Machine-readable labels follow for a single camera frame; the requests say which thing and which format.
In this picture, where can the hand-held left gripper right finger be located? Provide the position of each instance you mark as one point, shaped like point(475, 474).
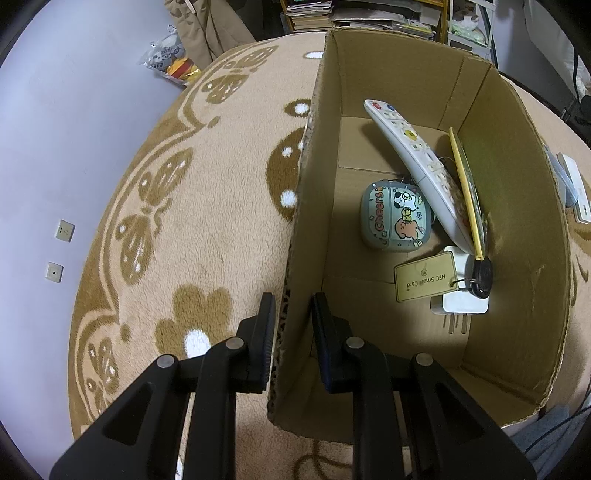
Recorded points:
point(321, 344)

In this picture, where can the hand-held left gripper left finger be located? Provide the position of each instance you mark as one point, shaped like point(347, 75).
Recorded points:
point(265, 344)

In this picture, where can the cardboard box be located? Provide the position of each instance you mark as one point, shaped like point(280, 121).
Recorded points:
point(360, 323)

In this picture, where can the tan tag card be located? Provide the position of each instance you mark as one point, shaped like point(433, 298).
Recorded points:
point(422, 277)

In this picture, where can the cartoon print pouch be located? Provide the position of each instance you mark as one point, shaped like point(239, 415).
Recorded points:
point(397, 217)

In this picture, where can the black car key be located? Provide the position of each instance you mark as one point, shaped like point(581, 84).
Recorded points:
point(482, 274)

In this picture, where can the green yellow case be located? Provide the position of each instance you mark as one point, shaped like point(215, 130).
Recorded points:
point(467, 194)

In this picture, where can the white remote control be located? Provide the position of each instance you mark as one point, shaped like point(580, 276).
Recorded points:
point(422, 154)

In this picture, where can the white power adapter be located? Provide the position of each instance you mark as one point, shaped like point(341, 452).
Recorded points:
point(461, 305)

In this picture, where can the blue cloth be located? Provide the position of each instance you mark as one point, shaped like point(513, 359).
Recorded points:
point(545, 438)

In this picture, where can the grey blue flat case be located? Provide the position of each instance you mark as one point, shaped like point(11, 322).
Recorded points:
point(559, 173)

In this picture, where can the white flat device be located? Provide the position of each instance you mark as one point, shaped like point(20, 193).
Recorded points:
point(577, 184)

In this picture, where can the plastic bag of plush toys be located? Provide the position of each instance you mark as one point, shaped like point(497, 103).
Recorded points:
point(166, 53)

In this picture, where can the beige hanging coat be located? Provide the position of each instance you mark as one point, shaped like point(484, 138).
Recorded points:
point(207, 27)

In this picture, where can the stack of books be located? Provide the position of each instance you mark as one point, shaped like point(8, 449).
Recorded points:
point(309, 18)

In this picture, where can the pile of papers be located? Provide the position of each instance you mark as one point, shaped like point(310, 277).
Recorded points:
point(378, 23)

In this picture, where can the pale green packets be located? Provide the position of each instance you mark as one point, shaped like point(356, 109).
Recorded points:
point(468, 33)

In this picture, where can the wooden bookshelf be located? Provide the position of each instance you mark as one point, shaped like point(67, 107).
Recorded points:
point(441, 18)

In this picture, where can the wall socket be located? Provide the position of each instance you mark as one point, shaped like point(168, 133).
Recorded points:
point(65, 230)
point(54, 272)

